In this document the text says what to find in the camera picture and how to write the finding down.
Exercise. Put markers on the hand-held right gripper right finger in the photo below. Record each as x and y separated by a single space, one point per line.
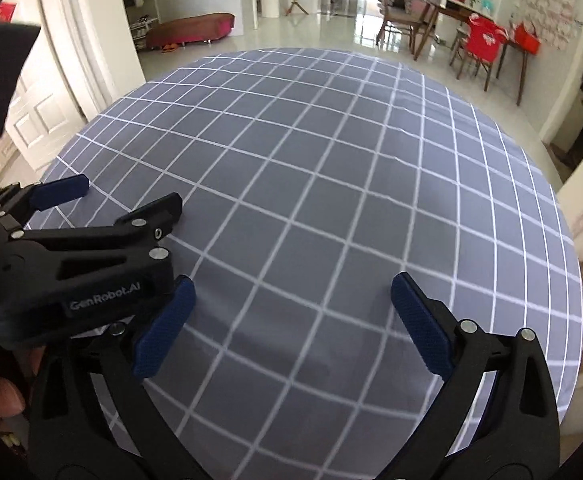
421 330

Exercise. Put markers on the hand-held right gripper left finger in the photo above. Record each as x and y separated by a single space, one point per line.
166 325

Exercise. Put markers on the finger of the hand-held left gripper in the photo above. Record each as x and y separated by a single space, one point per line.
146 215
59 192

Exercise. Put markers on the white panelled door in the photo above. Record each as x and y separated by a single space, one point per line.
31 120

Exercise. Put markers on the orange slippers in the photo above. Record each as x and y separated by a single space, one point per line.
169 49

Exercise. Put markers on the grey checked tablecloth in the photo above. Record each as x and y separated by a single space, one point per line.
321 185

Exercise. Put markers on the white shoe rack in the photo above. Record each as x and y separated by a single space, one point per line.
139 25

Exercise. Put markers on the red paper decoration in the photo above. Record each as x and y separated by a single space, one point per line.
2 11

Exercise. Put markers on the maroon bench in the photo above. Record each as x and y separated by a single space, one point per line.
191 27

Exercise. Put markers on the wooden coat stand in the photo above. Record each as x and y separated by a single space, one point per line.
296 5

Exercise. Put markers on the wooden chair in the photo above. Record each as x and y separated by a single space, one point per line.
476 64
416 15

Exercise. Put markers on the red chair cover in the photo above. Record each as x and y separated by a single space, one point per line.
484 40

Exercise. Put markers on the red bag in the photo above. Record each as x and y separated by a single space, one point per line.
527 39

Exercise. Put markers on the dark wooden dining table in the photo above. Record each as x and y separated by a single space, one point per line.
459 14

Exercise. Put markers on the light blue container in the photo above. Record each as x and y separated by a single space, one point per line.
489 5

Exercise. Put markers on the wall of paper certificates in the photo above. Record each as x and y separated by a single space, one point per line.
556 15

